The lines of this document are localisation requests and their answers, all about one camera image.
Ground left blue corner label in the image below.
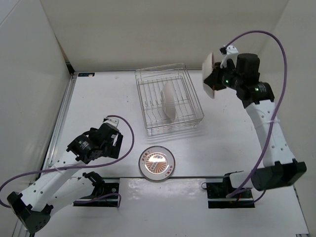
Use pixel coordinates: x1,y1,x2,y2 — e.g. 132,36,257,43
78,73,95,77

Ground white plate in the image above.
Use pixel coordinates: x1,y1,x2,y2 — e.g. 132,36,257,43
202,52,215,99
160,81,176,120

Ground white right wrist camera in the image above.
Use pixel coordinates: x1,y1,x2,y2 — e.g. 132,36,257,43
220,45,239,68

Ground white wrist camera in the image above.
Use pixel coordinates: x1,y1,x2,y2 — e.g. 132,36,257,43
103,117,119,128
220,45,239,68

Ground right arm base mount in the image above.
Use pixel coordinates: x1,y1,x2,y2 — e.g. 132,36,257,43
201,182,255,209

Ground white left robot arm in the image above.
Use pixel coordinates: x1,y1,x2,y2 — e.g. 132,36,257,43
7,117,123,234

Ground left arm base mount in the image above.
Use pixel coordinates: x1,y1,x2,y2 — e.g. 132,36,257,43
73,179,120,207

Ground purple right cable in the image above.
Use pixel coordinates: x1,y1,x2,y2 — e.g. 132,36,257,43
226,30,289,203

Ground metal wire dish rack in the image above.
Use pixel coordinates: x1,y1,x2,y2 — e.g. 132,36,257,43
135,63,204,136

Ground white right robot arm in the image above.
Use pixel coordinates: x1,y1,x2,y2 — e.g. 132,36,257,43
202,53,307,198

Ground plate with orange sunburst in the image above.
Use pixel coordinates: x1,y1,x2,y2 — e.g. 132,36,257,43
138,146,176,182

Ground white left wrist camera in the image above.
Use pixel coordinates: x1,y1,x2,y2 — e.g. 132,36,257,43
103,117,119,128

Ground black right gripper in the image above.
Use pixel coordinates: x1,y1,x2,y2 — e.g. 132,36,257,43
204,61,243,91

